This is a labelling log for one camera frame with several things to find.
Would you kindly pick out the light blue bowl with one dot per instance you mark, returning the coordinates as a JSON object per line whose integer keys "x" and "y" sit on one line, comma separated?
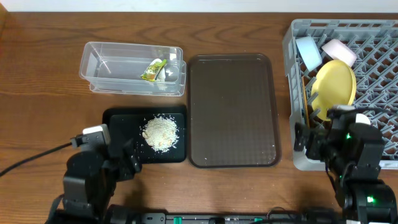
{"x": 309, "y": 52}

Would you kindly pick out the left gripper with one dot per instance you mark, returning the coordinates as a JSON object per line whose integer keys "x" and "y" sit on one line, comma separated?
{"x": 125, "y": 160}

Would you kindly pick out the rice food scraps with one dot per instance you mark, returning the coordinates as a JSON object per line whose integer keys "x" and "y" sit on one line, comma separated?
{"x": 161, "y": 134}

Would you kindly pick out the pink bowl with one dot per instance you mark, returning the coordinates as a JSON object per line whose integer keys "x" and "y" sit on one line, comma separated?
{"x": 339, "y": 51}

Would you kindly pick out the clear plastic wrapper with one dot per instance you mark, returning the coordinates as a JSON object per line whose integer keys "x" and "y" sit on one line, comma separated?
{"x": 161, "y": 85}

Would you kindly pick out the grey dishwasher rack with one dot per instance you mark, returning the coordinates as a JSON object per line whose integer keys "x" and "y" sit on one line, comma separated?
{"x": 375, "y": 44}

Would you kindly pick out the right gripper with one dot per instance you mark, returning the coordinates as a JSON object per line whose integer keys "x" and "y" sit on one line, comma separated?
{"x": 319, "y": 138}

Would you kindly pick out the wooden chopstick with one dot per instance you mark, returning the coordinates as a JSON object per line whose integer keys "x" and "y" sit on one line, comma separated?
{"x": 305, "y": 105}

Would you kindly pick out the pale green cup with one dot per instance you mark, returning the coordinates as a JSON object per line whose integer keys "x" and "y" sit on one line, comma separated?
{"x": 363, "y": 119}

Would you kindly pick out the yellow plate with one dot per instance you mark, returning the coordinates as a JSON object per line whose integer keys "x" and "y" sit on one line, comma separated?
{"x": 335, "y": 84}

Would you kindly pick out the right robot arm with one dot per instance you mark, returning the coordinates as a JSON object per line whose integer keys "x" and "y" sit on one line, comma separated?
{"x": 352, "y": 150}

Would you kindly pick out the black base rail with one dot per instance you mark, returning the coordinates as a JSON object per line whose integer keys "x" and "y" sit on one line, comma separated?
{"x": 276, "y": 215}

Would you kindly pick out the black waste tray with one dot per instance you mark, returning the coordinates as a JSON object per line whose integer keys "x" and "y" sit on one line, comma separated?
{"x": 126, "y": 123}

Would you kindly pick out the clear plastic bin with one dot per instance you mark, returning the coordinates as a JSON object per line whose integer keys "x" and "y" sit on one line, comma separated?
{"x": 117, "y": 68}

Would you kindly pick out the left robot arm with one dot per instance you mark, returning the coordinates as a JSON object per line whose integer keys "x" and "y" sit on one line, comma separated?
{"x": 90, "y": 182}

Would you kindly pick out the brown serving tray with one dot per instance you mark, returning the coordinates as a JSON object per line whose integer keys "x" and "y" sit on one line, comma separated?
{"x": 232, "y": 112}

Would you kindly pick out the green snack wrapper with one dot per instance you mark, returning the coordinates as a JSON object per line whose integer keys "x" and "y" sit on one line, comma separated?
{"x": 155, "y": 72}

